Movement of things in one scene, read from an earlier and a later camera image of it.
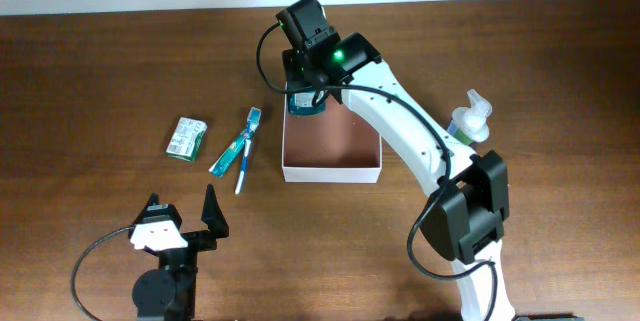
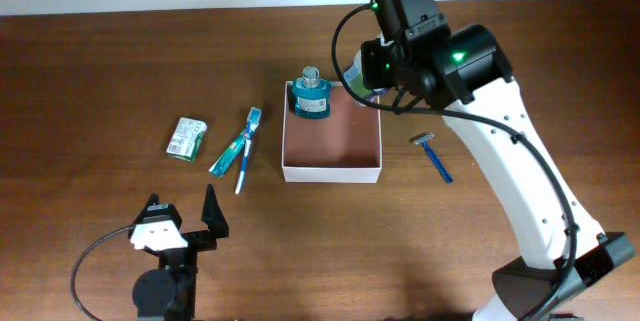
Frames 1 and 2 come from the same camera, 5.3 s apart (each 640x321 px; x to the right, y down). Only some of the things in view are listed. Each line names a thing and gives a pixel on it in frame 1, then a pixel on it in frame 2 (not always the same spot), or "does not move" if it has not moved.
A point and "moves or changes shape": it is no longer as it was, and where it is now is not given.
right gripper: (297, 72) -> (374, 72)
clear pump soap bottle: (471, 123) moves or changes shape
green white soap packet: (187, 139) does not move
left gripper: (215, 222) does not move
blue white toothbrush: (253, 122) does not move
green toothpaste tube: (223, 160) does not move
